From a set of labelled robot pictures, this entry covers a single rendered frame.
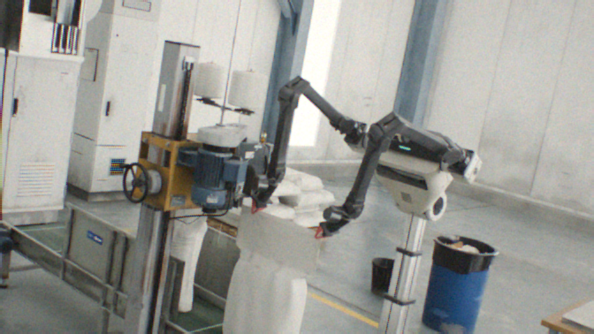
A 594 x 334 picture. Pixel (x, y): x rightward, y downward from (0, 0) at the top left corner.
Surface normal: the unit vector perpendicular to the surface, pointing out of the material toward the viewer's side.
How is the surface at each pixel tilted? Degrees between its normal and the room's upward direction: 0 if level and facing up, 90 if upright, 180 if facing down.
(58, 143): 90
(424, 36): 90
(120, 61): 90
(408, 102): 90
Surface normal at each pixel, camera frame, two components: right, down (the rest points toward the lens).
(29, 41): 0.74, 0.24
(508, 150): -0.65, 0.01
